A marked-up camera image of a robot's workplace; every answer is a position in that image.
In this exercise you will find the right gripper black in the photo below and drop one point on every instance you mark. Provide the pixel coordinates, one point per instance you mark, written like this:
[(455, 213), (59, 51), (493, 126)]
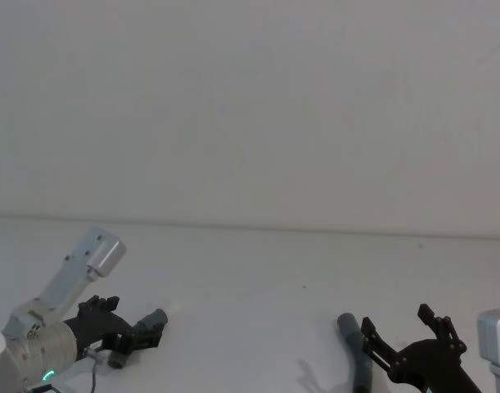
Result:
[(433, 364)]

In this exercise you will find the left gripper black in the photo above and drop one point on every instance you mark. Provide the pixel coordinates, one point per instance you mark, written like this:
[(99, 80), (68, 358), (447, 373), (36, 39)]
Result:
[(98, 325)]

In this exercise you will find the short grey tube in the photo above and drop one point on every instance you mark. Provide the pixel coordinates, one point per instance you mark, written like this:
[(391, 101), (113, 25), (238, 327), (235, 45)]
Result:
[(153, 317)]

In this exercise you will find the long grey tube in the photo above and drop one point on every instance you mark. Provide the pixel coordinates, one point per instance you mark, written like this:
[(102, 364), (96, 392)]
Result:
[(352, 331)]

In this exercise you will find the white table cloth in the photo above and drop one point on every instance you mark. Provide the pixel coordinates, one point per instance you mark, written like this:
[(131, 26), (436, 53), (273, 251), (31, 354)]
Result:
[(249, 294)]

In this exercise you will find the right robot arm grey camera housing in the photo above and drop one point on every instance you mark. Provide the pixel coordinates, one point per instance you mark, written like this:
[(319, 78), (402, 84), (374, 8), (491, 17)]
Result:
[(497, 335)]

